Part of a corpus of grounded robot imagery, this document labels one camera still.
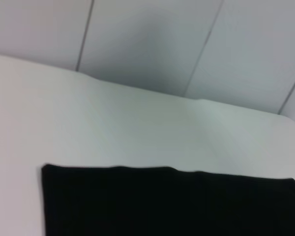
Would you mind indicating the black t-shirt white print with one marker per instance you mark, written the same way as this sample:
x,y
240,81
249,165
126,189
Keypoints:
x,y
162,204

